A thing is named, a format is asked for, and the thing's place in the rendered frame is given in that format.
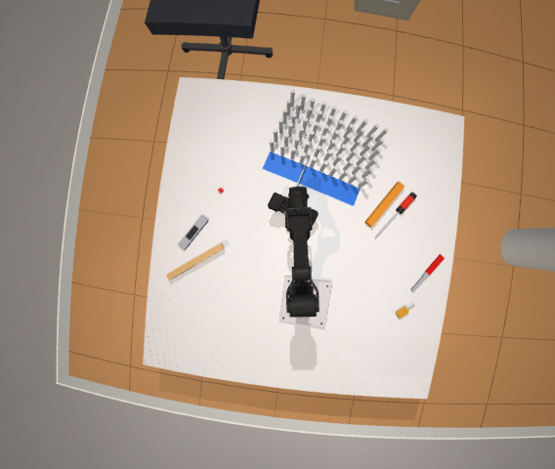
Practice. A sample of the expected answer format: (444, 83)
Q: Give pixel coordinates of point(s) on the orange flat bar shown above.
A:
(384, 204)

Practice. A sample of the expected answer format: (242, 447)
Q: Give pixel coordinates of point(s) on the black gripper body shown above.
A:
(277, 203)

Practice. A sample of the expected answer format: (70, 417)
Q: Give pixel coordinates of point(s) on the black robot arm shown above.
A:
(301, 301)

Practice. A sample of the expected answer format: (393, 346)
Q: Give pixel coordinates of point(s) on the red screwdriver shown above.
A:
(409, 200)

